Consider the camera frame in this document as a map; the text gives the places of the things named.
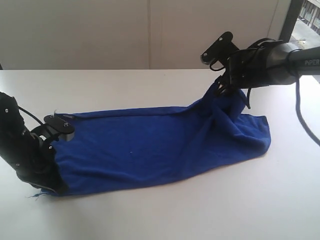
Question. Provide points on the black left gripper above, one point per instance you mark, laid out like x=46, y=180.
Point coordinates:
x=36, y=165

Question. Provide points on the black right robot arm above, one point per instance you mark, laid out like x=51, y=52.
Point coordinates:
x=272, y=63

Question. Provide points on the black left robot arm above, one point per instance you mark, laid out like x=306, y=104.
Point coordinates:
x=14, y=118

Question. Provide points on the blue microfibre towel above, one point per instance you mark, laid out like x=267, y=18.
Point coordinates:
x=135, y=148

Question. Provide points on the dark window frame post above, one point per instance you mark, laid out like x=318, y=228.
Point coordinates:
x=290, y=20

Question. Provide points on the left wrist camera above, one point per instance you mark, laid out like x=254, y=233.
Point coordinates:
x=55, y=128

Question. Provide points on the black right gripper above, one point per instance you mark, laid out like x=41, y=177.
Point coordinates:
x=244, y=69

